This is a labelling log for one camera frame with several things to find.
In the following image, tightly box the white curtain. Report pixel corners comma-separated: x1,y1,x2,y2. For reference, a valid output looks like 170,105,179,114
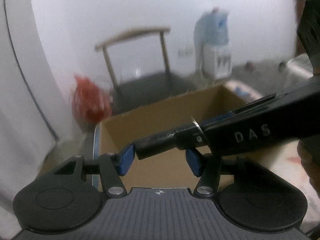
1,0,56,239

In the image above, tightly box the red plastic bag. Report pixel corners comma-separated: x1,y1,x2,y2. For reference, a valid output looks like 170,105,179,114
72,74,113,124

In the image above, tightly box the white water dispenser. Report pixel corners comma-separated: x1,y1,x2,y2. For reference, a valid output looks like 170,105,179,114
203,44,233,80

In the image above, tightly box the person right hand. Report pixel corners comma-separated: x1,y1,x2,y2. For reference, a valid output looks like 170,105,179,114
297,141,319,194

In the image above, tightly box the blue water jug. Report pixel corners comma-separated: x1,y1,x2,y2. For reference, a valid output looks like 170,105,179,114
194,7,229,70

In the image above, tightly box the cardboard box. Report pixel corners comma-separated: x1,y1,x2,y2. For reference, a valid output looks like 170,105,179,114
96,83,263,193

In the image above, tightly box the wooden chair dark seat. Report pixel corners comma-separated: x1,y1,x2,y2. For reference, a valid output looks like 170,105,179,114
94,26,197,115

